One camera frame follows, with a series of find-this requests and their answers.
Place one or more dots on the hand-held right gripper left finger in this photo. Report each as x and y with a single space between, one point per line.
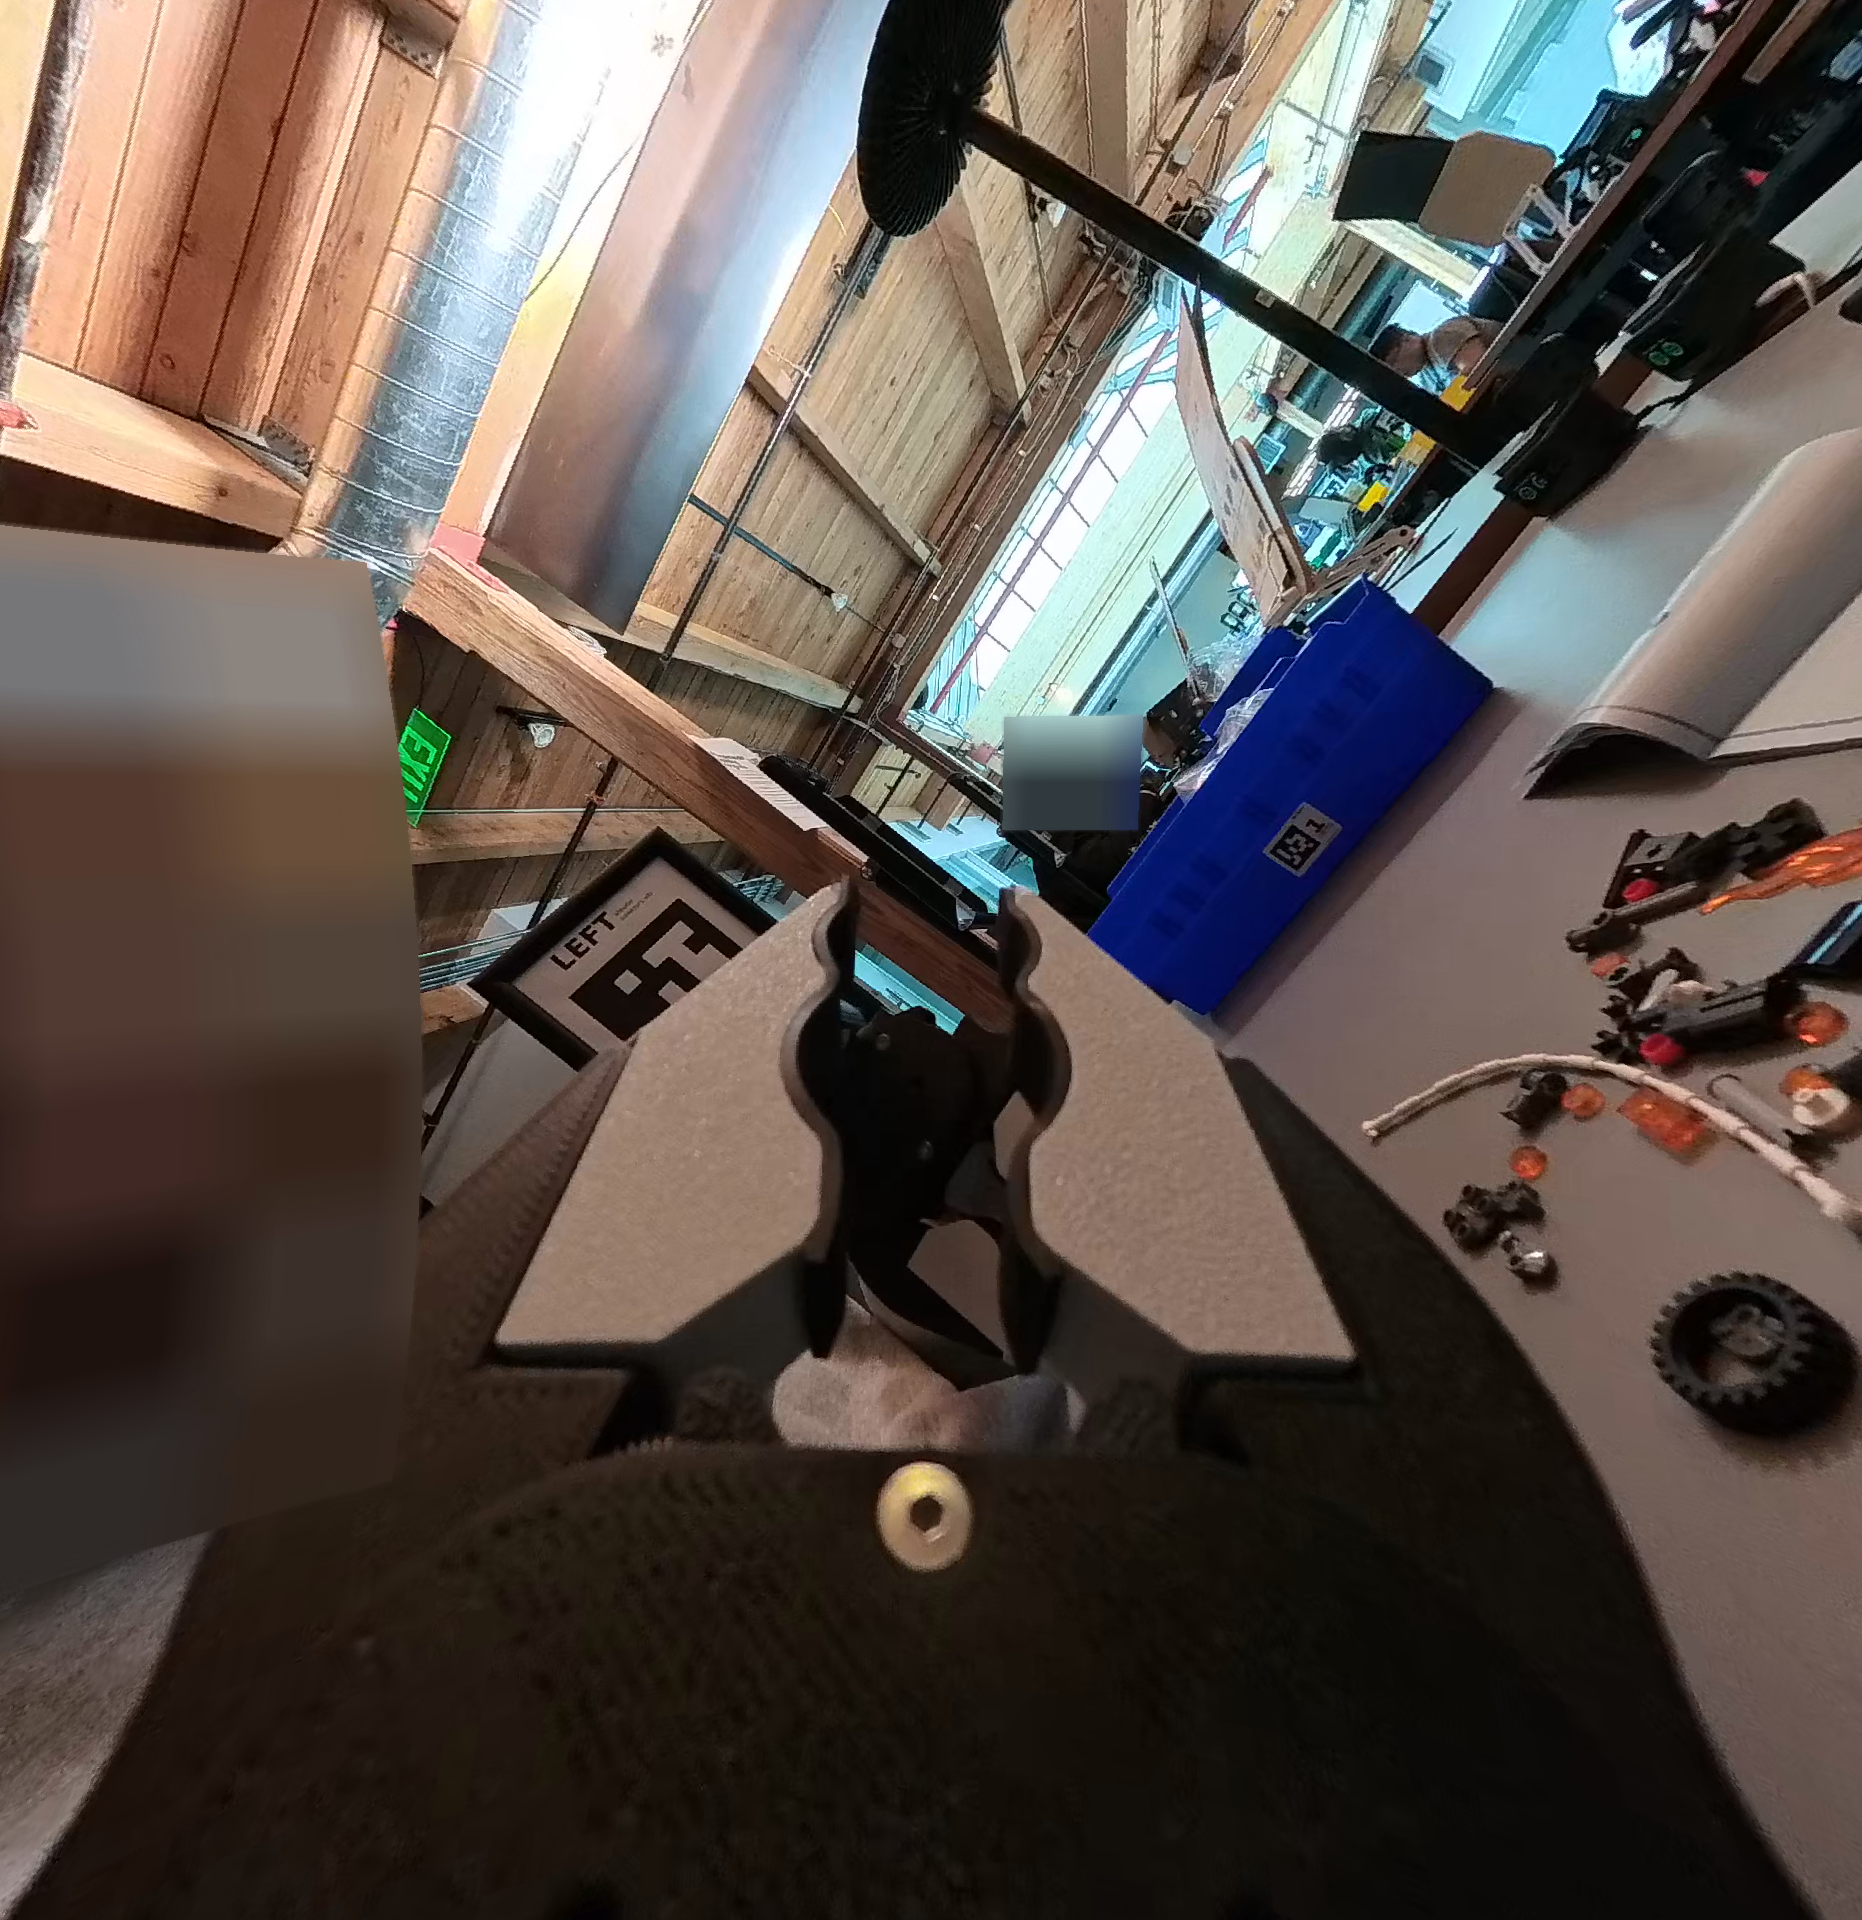
646 1199

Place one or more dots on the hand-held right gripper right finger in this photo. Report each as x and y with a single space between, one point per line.
1171 1199

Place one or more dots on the small dark grey lego piece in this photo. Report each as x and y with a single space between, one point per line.
1533 1268

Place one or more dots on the dark grey lego pin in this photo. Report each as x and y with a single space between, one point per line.
1533 1097

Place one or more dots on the transparent orange square lego plate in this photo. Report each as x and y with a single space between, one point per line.
1666 1120

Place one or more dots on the small black lego tire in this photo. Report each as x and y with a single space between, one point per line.
1682 1372

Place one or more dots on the black lego assembly red stud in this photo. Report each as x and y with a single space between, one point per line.
1720 1014

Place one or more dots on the grey lego cylinder white cap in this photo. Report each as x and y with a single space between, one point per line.
1764 1118

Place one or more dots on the black red lego axle assembly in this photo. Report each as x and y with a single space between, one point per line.
1682 863

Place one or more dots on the dark curved lego piece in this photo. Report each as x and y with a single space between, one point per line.
1848 938

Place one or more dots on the transparent orange lego flame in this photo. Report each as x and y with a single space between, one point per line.
1816 869

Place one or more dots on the blue plastic bin with tag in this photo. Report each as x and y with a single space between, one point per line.
1320 778

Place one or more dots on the green exit sign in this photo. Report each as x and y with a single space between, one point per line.
426 765

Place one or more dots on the plain blue plastic bin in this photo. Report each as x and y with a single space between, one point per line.
1245 681

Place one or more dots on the plywood panel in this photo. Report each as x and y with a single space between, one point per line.
1245 465

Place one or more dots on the grey rolled mat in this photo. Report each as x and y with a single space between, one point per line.
1742 631

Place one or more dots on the black charger green display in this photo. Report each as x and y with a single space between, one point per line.
1561 458
1713 307

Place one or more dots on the black standing fan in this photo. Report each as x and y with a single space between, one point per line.
923 119

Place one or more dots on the cardboard box black flap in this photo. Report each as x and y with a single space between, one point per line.
1450 188

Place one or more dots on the metal air duct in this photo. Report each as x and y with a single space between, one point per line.
437 269

